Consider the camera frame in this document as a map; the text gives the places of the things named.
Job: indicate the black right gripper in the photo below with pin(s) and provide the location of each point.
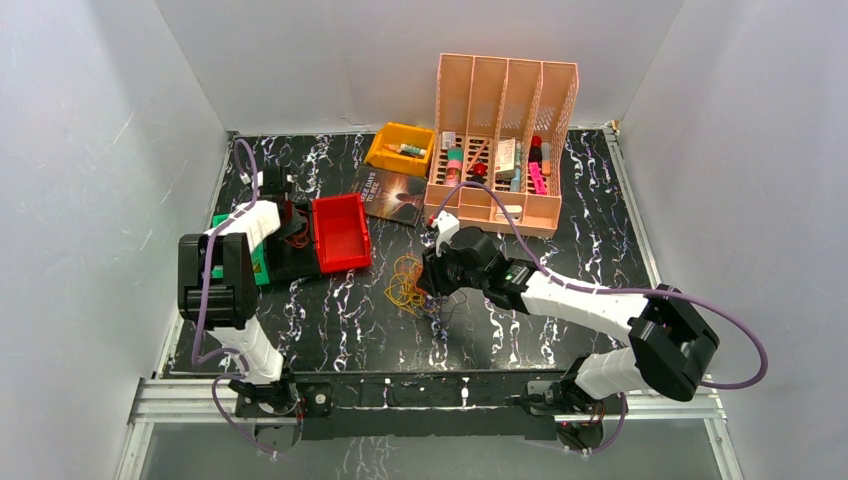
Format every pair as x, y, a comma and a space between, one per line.
432, 278

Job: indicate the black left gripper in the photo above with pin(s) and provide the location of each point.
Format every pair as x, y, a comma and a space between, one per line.
291, 221

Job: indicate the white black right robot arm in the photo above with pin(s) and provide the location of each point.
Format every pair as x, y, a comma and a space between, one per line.
665, 345

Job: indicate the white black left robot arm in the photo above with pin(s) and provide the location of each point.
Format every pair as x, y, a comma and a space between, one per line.
217, 290

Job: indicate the green plastic bin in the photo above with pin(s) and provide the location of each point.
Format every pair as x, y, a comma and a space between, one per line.
260, 269

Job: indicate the black plastic bin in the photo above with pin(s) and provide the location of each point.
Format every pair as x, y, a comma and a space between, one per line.
284, 261

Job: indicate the red plastic bin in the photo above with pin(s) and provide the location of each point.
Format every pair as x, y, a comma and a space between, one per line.
341, 236

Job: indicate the light blue marker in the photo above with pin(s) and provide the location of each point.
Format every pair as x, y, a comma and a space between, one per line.
516, 180

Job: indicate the red black stamp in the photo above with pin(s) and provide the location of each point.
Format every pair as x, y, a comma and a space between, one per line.
535, 154
477, 173

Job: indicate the white grey card box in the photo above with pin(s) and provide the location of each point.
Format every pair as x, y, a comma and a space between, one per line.
505, 159

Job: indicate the dark book Three Days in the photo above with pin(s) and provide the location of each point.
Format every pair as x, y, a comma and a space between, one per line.
389, 195

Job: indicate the pink glue stick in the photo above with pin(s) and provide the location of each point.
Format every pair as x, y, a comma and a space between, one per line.
454, 166

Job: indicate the pink pencil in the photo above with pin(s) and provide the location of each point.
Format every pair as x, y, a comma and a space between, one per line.
478, 152

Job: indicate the small white eraser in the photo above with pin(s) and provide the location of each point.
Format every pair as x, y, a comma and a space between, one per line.
447, 140

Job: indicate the green white glue stick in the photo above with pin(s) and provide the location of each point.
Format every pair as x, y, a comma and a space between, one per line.
406, 150

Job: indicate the yellow plastic bin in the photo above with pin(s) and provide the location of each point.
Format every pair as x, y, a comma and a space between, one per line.
396, 133

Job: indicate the orange highlighter marker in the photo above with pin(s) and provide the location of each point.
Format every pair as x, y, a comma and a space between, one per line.
546, 161

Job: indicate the pink plastic file organizer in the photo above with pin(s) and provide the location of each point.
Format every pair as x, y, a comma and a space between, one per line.
501, 126

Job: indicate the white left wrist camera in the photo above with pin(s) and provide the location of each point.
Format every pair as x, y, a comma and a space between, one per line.
254, 180

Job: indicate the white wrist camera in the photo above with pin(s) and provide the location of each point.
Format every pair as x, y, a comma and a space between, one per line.
254, 180
445, 225

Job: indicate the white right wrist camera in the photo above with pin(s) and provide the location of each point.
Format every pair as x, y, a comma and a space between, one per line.
445, 225

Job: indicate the black metal base rail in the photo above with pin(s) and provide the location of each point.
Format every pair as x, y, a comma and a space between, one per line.
529, 404

